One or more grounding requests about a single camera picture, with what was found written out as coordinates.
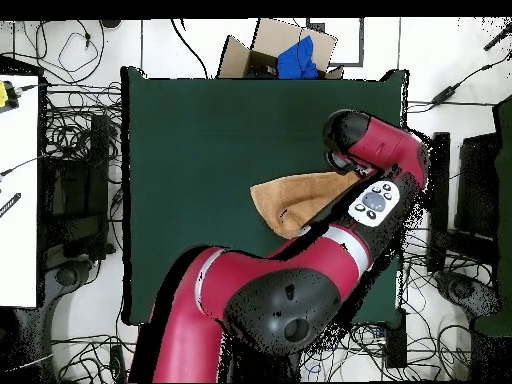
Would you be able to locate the orange terry towel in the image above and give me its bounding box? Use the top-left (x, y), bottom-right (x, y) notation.
top-left (249, 170), bottom-right (364, 240)

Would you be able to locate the black equipment stand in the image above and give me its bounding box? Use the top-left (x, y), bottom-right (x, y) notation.
top-left (39, 113), bottom-right (117, 261)
top-left (425, 131), bottom-right (501, 273)

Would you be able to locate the blue cloth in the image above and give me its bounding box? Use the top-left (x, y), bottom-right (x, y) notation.
top-left (276, 35), bottom-right (320, 80)

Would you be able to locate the brown cardboard box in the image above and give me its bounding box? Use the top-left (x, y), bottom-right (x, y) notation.
top-left (215, 17), bottom-right (345, 80)

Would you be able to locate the dark green table cloth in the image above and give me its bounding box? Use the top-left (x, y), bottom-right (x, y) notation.
top-left (120, 65), bottom-right (409, 326)

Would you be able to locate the black power strip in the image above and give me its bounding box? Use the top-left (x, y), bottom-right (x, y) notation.
top-left (384, 307), bottom-right (408, 369)

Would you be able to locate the white desk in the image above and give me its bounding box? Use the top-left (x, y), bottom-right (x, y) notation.
top-left (0, 73), bottom-right (41, 309)

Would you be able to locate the yellow and black device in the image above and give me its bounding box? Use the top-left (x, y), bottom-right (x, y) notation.
top-left (0, 79), bottom-right (20, 115)

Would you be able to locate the black power adapter with cable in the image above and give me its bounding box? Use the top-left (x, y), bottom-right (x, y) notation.
top-left (406, 51), bottom-right (512, 115)

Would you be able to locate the black cable tangle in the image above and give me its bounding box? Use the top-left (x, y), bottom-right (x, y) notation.
top-left (299, 227), bottom-right (497, 381)
top-left (51, 323), bottom-right (137, 383)
top-left (39, 79), bottom-right (123, 169)

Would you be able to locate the grey looped cable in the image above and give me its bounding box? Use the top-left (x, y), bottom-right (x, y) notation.
top-left (35, 19), bottom-right (106, 85)

